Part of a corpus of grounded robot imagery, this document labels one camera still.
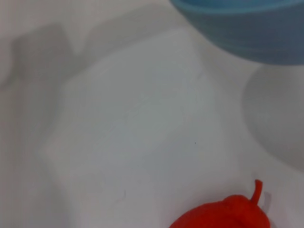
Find orange toy fruit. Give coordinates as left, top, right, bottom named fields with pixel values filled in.
left=168, top=179, right=272, bottom=228

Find blue ceramic bowl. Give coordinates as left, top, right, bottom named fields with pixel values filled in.
left=169, top=0, right=304, bottom=66

